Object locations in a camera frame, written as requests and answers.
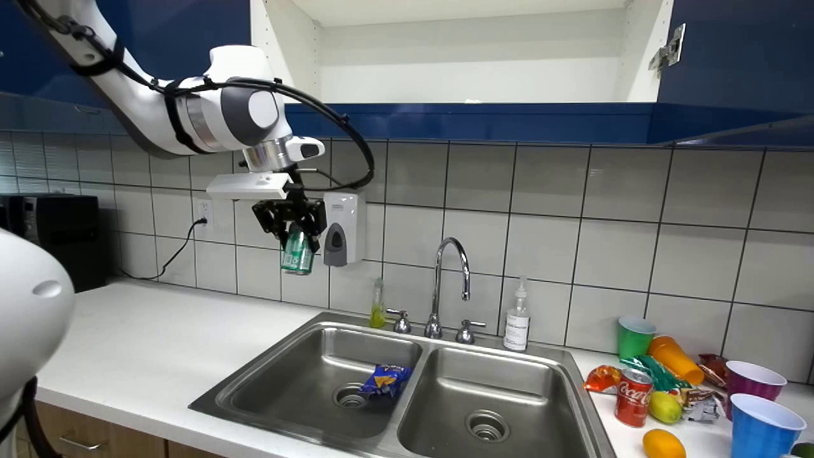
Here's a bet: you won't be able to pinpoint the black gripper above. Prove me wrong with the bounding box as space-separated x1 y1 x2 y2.
252 191 326 255

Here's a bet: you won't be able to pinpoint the green soda can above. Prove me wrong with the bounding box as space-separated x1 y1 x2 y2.
283 227 312 275

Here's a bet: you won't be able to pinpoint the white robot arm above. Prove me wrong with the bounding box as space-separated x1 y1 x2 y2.
0 0 351 458

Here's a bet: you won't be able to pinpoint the stainless steel double sink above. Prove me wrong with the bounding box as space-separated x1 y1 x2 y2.
194 313 616 458

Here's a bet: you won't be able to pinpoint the blue upper cabinet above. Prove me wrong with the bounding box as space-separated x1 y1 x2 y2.
0 0 814 148

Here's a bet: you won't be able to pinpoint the wooden lower cabinet drawers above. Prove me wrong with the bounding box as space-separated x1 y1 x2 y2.
35 402 219 458

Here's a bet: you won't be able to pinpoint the red cola can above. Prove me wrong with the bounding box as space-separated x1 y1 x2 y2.
616 369 650 428

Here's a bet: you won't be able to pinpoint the open blue cabinet door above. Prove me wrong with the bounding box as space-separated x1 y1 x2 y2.
659 0 814 111

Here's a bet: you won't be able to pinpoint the yellow dish soap bottle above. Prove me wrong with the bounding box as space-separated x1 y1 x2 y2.
369 278 388 329

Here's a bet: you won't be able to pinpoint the blue chip bag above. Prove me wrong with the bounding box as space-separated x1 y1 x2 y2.
359 363 413 399

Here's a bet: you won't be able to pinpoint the chrome faucet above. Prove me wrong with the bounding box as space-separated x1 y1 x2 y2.
386 237 485 344

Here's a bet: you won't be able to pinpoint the black appliance on counter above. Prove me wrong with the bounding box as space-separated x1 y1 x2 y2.
0 193 109 293

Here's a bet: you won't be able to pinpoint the clear hand soap pump bottle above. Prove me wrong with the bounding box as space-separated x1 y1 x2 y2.
503 283 531 352

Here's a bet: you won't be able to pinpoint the red orange snack bag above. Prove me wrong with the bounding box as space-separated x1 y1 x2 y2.
585 363 620 392

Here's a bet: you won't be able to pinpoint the green plastic cup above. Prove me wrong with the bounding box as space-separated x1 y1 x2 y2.
616 315 655 359

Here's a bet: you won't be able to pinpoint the yellow green apple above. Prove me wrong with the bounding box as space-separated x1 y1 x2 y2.
648 392 685 425

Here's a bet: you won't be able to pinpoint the orange plastic cup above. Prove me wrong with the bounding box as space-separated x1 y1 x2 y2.
648 335 704 386

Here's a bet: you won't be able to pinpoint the orange fruit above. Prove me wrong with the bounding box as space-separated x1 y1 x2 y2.
640 429 686 458

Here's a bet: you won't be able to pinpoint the purple plastic cup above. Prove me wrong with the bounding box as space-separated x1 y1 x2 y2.
725 359 785 399

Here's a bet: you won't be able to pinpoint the blue plastic cup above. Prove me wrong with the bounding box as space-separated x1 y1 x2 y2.
729 395 806 458

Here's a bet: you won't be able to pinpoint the white wall soap dispenser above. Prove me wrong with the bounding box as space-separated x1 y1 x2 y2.
322 193 367 266

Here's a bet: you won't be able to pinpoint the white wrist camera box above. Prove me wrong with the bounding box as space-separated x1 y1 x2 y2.
206 172 290 201

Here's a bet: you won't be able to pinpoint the black power cable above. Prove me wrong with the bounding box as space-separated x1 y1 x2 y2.
117 215 210 283

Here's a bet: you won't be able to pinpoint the white wall outlet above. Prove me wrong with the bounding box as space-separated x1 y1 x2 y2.
194 193 214 240

